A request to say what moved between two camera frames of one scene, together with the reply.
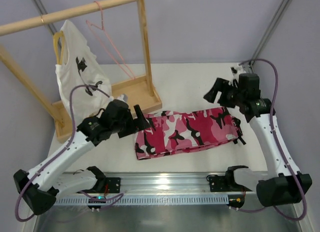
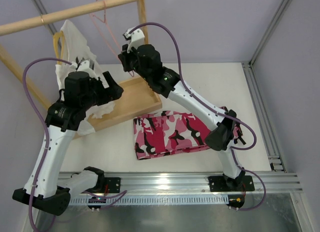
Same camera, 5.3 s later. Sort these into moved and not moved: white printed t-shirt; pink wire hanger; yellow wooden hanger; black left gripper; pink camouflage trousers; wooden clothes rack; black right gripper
Moved: black right gripper; black left gripper; pink wire hanger
Not moved: yellow wooden hanger; pink camouflage trousers; wooden clothes rack; white printed t-shirt
